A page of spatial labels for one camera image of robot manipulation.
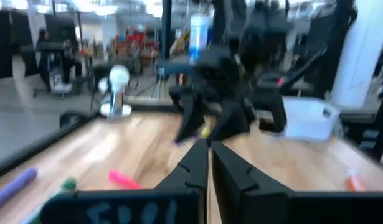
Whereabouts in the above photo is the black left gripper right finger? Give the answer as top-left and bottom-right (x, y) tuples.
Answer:
(211, 141), (293, 224)

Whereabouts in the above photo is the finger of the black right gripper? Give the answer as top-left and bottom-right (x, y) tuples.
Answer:
(206, 100), (252, 143)
(174, 91), (207, 144)

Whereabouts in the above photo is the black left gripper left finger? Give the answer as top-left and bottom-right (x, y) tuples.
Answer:
(154, 139), (210, 224)

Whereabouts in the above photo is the orange Expo dry-erase marker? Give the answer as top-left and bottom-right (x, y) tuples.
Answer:
(345, 169), (366, 192)

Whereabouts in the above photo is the white blue spray can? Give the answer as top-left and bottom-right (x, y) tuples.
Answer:
(188, 14), (212, 63)

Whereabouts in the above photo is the white light bulb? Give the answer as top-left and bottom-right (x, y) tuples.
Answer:
(108, 64), (130, 90)

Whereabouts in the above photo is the purple highlighter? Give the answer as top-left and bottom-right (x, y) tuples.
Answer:
(0, 167), (39, 213)

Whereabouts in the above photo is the black vertical post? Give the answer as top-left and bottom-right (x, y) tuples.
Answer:
(161, 0), (173, 60)

